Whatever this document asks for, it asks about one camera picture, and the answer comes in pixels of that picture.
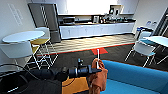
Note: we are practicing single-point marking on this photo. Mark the orange hoodie with white print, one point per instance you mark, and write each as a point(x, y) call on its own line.
point(98, 81)

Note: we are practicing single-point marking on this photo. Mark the plain white chair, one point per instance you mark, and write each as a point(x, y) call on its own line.
point(145, 48)

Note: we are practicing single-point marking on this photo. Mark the small white wall socket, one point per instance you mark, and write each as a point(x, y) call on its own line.
point(149, 23)
point(154, 23)

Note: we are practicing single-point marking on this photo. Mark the white wall cabinet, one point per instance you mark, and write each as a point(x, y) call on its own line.
point(61, 6)
point(128, 6)

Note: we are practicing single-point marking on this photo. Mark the blue sofa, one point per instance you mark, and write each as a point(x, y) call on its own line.
point(133, 80)

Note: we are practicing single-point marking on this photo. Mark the white kitchen counter cabinets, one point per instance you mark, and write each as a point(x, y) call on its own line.
point(93, 30)

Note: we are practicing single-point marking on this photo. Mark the grey steel fridge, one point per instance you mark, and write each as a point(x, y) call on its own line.
point(43, 20)

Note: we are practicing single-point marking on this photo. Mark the dark wall screen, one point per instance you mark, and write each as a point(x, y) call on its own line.
point(114, 10)

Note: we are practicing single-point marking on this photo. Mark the white chair blue seat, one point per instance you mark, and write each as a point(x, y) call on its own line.
point(145, 34)

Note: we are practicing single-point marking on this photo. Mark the black microwave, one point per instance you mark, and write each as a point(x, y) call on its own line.
point(69, 20)

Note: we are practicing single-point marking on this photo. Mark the white chair yellow seat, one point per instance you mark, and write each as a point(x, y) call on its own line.
point(41, 41)
point(16, 50)

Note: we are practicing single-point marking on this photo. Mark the pale hanger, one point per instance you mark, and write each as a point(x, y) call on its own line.
point(97, 55)

